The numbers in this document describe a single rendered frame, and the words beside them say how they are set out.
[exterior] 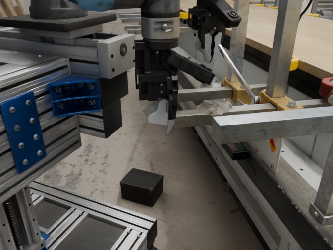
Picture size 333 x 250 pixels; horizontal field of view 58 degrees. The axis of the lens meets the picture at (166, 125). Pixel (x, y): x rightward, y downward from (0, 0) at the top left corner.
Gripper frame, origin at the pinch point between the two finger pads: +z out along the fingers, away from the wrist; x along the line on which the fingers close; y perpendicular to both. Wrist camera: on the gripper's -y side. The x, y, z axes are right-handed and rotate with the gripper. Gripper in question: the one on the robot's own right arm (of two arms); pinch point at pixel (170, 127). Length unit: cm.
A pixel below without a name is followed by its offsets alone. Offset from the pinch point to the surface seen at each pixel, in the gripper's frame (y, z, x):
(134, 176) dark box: 3, 71, -80
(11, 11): 147, 20, -468
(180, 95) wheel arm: -8.2, 1.6, -23.5
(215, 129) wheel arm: -1.0, -12.3, 25.2
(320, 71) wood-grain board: -46.5, -6.9, -13.1
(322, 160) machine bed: -48, 18, -5
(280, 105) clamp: -25.3, -4.5, 2.7
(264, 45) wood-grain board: -46, -7, -46
